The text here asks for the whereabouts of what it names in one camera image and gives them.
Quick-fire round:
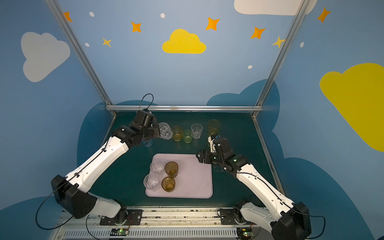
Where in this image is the dark amber dimpled glass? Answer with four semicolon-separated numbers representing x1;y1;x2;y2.
165;162;179;178
162;177;176;193

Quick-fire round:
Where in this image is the left green circuit board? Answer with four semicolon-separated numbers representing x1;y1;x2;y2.
110;228;129;237

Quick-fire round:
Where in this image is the frosted blue tall cup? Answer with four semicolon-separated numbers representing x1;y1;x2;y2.
142;140;153;148

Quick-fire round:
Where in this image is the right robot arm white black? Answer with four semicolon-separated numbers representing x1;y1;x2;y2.
196;137;312;240

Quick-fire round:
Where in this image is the aluminium rail front base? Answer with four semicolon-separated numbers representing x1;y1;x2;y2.
50;207;273;240

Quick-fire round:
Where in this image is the aluminium frame horizontal bar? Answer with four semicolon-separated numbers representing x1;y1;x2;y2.
106;105;263;112

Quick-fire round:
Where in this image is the clear faceted glass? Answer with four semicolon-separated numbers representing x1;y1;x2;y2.
158;123;173;140
150;161;166;177
143;174;161;192

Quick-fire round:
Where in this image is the right green circuit board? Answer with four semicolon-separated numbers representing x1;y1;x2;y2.
237;228;255;240

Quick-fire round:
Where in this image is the aluminium frame left post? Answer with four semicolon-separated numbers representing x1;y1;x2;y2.
45;0;113;106

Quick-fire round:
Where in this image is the yellow amber smooth glass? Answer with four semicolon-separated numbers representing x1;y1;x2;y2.
172;126;183;142

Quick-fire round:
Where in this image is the lilac plastic tray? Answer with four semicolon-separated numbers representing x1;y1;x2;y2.
144;154;213;199

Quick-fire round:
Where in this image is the green circuit board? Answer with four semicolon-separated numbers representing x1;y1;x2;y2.
110;228;129;237
237;228;255;240

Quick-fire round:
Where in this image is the aluminium frame right post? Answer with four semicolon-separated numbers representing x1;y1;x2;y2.
252;0;312;120

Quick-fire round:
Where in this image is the pale green small glass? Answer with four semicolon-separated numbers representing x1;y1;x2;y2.
183;130;193;144

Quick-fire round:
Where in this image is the aluminium frame post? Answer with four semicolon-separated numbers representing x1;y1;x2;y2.
45;0;113;106
252;0;312;120

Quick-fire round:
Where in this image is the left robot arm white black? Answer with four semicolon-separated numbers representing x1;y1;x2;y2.
51;123;160;224

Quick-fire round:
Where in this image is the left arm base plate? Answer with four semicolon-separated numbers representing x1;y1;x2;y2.
100;209;143;226

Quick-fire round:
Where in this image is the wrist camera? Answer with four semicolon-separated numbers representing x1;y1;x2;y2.
208;135;217;153
132;109;158;129

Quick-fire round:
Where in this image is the tall green yellow glass rear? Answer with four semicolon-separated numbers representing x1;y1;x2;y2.
208;119;221;138

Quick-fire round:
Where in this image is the clear smooth glass rear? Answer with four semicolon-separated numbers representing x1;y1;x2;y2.
191;123;204;140

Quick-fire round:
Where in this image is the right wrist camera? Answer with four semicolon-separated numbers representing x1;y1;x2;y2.
208;135;217;153

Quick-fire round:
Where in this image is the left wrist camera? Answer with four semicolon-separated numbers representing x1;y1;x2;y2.
132;109;158;129

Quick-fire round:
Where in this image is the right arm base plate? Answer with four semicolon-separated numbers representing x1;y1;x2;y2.
217;209;239;225

